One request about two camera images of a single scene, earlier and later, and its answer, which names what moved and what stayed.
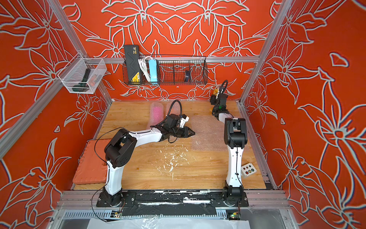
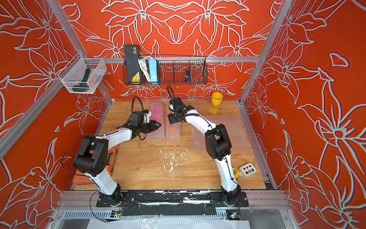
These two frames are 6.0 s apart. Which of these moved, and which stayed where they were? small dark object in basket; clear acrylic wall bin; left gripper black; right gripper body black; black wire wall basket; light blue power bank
Moved: right gripper body black; left gripper black
Stayed: clear acrylic wall bin; black wire wall basket; light blue power bank; small dark object in basket
